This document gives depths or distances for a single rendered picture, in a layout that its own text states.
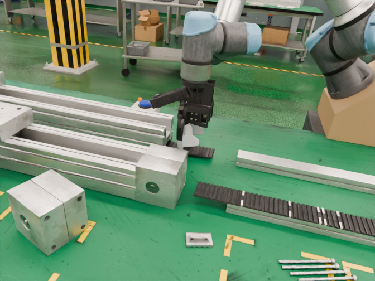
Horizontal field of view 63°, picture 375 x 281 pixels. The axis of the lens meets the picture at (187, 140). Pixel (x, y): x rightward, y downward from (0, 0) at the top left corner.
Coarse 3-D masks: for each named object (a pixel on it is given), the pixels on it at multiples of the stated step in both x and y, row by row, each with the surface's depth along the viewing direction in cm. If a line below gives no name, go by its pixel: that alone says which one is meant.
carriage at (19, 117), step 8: (0, 104) 77; (8, 104) 77; (0, 112) 73; (8, 112) 74; (16, 112) 74; (24, 112) 74; (0, 120) 70; (8, 120) 70; (16, 120) 72; (24, 120) 75; (32, 120) 78; (0, 128) 68; (8, 128) 71; (16, 128) 73; (0, 136) 69; (8, 136) 71; (16, 136) 76
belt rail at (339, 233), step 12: (228, 204) 66; (252, 216) 66; (264, 216) 65; (276, 216) 64; (300, 228) 64; (312, 228) 64; (324, 228) 63; (348, 240) 63; (360, 240) 62; (372, 240) 62
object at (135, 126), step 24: (0, 96) 90; (24, 96) 96; (48, 96) 94; (48, 120) 88; (72, 120) 86; (96, 120) 84; (120, 120) 83; (144, 120) 89; (168, 120) 87; (144, 144) 84
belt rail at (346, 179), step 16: (240, 160) 82; (256, 160) 81; (272, 160) 82; (288, 160) 82; (288, 176) 81; (304, 176) 80; (320, 176) 79; (336, 176) 78; (352, 176) 78; (368, 176) 79; (368, 192) 77
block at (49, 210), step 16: (48, 176) 58; (16, 192) 54; (32, 192) 54; (48, 192) 55; (64, 192) 55; (80, 192) 55; (16, 208) 54; (32, 208) 51; (48, 208) 51; (64, 208) 53; (80, 208) 57; (16, 224) 58; (32, 224) 52; (48, 224) 51; (64, 224) 55; (80, 224) 58; (32, 240) 56; (48, 240) 53; (64, 240) 56
